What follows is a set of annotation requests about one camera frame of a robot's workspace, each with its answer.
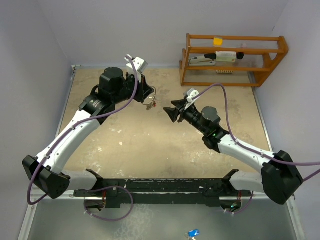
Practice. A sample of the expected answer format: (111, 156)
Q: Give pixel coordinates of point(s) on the grey black stapler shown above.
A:
(203, 60)

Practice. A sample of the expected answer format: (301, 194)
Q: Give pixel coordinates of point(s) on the blue key tag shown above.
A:
(192, 234)

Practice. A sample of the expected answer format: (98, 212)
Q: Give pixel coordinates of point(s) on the wooden shelf rack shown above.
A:
(262, 55)

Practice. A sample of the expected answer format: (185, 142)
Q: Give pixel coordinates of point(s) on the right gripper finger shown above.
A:
(172, 112)
(179, 103)

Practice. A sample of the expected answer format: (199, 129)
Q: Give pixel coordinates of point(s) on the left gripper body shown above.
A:
(129, 87)

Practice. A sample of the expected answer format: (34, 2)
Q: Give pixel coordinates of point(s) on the black base frame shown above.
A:
(167, 191)

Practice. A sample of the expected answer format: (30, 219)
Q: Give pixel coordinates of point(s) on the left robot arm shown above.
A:
(46, 169)

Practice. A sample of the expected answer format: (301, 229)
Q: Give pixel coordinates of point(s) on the white staples box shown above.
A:
(226, 56)

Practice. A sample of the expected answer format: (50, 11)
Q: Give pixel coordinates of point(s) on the large silver keyring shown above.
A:
(151, 96)

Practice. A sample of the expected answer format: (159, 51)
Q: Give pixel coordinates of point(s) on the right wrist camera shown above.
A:
(191, 96)

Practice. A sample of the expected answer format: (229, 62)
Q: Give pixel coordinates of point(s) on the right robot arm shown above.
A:
(275, 173)

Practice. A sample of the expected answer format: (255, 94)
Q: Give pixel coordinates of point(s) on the silver key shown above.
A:
(150, 106)

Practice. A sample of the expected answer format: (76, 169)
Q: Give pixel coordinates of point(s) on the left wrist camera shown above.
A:
(136, 63)

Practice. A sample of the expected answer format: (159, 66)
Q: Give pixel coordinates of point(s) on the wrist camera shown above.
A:
(136, 63)
(191, 96)

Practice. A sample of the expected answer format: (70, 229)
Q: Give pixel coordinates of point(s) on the strip of staples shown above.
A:
(224, 71)

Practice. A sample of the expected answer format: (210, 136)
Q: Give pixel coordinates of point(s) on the yellow sticky note pad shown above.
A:
(217, 42)

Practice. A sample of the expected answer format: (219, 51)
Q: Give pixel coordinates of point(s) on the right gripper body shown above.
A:
(190, 115)

